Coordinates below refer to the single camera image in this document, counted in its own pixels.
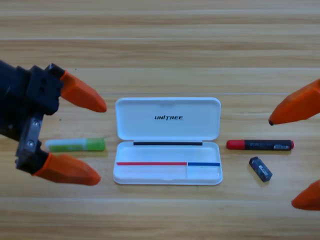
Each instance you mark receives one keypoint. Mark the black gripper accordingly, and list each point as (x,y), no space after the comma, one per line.
(37,90)

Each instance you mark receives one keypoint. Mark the orange dark-tipped gripper finger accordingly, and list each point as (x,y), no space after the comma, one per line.
(297,107)

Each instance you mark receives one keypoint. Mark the white Unitree pencil case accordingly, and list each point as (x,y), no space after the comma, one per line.
(167,130)

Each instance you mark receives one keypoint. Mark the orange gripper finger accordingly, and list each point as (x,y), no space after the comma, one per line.
(70,170)
(308,198)

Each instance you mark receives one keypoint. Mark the red and black marker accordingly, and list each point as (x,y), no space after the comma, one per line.
(260,145)

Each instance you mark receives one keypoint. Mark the dark blue eraser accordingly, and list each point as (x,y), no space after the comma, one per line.
(260,169)

